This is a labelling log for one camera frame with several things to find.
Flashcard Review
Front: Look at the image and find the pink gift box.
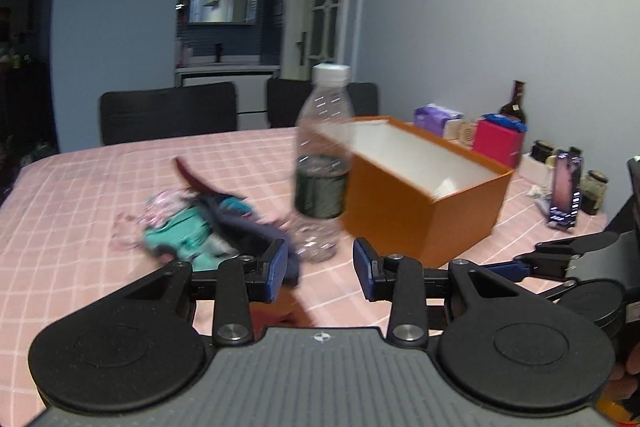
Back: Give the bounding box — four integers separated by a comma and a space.
472, 119, 527, 169

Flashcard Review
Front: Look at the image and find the pink floral pouch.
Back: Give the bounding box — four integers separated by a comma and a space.
112, 188, 201, 254

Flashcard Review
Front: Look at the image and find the beige wooden box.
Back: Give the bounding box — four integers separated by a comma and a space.
457, 119, 481, 148

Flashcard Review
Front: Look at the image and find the white sink cabinet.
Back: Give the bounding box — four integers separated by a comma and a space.
175, 64, 281, 116

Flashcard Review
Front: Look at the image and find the person's right hand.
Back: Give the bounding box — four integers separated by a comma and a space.
605, 344, 640, 408

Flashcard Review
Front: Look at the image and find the purple tissue pack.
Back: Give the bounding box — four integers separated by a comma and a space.
413, 104, 465, 136

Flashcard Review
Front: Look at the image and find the blue packet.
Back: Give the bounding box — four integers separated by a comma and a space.
483, 113, 526, 128

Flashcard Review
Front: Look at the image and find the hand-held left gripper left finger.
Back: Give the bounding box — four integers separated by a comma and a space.
120, 238, 290, 348

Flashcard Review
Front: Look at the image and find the orange cardboard box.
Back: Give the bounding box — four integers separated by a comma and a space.
320, 116, 516, 269

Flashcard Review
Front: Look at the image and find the dark navy cloth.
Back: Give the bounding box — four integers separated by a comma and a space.
172, 157, 304, 288

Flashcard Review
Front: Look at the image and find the dark slim carton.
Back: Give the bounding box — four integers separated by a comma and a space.
545, 147, 585, 229

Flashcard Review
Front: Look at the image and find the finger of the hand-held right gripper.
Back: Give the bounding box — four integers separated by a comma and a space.
514, 231, 622, 279
482, 260, 577, 302

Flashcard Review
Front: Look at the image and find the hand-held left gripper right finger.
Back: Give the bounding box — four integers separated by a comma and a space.
352, 237, 522, 348

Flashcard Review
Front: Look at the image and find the dark wine bottle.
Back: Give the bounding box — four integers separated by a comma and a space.
498, 80, 530, 126

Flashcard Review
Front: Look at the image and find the black chair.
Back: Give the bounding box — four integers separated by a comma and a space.
99, 82, 238, 146
266, 78, 380, 129

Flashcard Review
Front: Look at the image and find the clear plastic water bottle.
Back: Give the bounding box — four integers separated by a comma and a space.
292, 63, 354, 263

